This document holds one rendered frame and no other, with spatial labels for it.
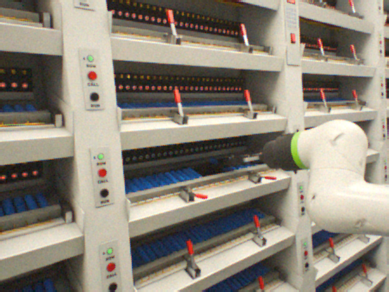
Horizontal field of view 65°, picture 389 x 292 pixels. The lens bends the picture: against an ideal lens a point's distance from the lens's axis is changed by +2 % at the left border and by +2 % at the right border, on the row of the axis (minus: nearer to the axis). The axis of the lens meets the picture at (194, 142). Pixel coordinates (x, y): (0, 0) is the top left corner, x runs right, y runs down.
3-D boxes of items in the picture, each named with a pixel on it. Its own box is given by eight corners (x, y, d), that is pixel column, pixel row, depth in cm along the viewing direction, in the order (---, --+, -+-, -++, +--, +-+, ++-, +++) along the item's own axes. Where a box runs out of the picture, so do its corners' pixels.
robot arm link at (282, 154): (296, 175, 69) (318, 169, 75) (286, 126, 70) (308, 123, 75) (274, 177, 74) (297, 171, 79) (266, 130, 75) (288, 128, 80)
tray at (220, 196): (288, 188, 105) (295, 162, 101) (126, 239, 68) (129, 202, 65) (246, 164, 119) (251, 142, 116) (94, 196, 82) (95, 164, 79)
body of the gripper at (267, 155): (290, 137, 80) (263, 142, 87) (269, 140, 75) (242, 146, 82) (296, 165, 79) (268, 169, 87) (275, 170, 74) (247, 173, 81)
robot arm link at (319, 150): (379, 127, 66) (351, 105, 60) (378, 183, 61) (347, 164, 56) (318, 138, 77) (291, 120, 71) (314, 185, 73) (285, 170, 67)
